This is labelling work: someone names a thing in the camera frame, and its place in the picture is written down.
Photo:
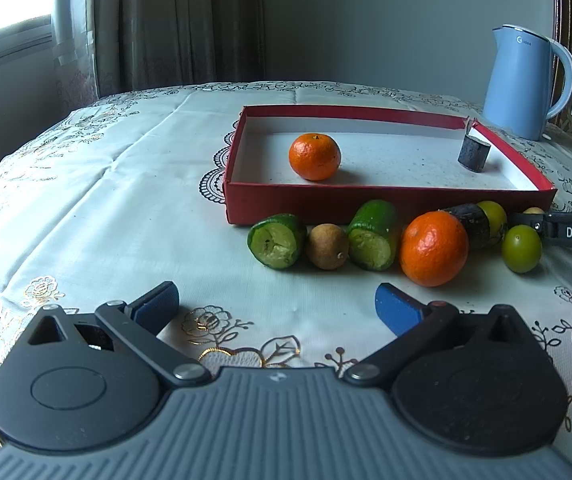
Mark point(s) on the short dark sugarcane piece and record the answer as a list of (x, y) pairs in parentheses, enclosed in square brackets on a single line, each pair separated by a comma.
[(473, 154)]

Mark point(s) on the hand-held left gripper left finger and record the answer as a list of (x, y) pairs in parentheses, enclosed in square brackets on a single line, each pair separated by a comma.
[(158, 305)]

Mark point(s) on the red cardboard box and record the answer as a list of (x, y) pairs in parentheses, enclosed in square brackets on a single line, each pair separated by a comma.
[(366, 205)]

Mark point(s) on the light blue electric kettle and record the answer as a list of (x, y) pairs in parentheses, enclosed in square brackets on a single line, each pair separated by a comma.
[(516, 85)]

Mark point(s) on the small orange mandarin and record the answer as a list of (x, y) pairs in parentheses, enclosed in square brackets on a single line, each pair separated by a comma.
[(315, 156)]

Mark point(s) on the grey-brown curtain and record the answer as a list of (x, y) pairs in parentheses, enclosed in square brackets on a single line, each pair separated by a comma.
[(165, 25)]

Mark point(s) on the short green cucumber piece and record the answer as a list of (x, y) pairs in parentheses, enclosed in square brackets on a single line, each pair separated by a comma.
[(276, 241)]

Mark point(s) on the brown longan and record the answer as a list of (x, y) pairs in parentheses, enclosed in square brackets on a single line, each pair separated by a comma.
[(534, 211), (327, 247)]

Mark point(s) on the green cherry tomato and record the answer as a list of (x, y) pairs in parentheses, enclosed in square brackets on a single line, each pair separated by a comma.
[(496, 215), (521, 250)]

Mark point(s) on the long green cucumber piece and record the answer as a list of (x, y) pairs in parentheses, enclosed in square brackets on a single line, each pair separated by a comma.
[(373, 240)]

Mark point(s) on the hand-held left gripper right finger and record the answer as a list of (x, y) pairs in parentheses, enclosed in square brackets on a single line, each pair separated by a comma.
[(396, 310)]

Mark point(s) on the long dark sugarcane piece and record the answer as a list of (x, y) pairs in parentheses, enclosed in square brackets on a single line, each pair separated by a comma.
[(473, 225)]

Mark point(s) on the large orange mandarin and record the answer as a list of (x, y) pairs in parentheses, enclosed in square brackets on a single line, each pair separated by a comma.
[(433, 250)]

